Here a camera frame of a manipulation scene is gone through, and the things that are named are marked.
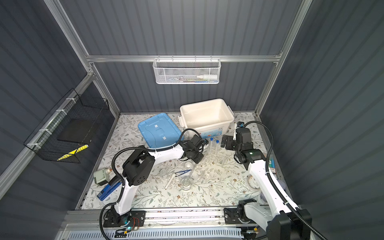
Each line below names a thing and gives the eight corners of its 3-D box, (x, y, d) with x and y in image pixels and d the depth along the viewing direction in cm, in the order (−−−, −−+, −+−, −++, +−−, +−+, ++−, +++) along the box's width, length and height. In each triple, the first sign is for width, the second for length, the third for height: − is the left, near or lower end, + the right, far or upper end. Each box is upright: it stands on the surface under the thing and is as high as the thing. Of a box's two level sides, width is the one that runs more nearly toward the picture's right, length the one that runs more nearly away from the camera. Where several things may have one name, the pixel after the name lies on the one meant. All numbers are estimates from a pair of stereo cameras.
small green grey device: (100, 187, 86) (94, 184, 81) (99, 176, 90) (94, 172, 86) (110, 183, 87) (105, 179, 83) (109, 172, 92) (104, 168, 87)
